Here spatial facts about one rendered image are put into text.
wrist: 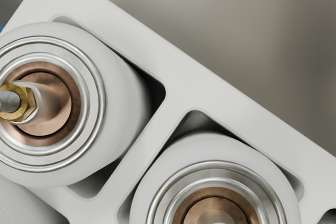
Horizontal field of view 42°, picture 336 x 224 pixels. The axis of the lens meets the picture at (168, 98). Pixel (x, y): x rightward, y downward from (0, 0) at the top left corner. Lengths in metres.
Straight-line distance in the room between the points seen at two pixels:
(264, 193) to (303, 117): 0.27
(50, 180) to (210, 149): 0.09
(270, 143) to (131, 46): 0.12
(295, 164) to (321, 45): 0.22
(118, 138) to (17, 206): 0.10
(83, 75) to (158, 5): 0.27
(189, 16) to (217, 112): 0.21
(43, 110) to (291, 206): 0.14
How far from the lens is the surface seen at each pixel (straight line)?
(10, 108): 0.21
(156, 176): 0.24
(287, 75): 0.50
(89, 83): 0.24
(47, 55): 0.25
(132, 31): 0.32
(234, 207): 0.25
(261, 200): 0.24
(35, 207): 0.34
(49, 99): 0.23
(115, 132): 0.25
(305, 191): 0.33
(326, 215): 0.39
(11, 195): 0.32
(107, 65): 0.25
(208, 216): 0.23
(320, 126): 0.51
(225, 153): 0.24
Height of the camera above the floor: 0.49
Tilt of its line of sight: 86 degrees down
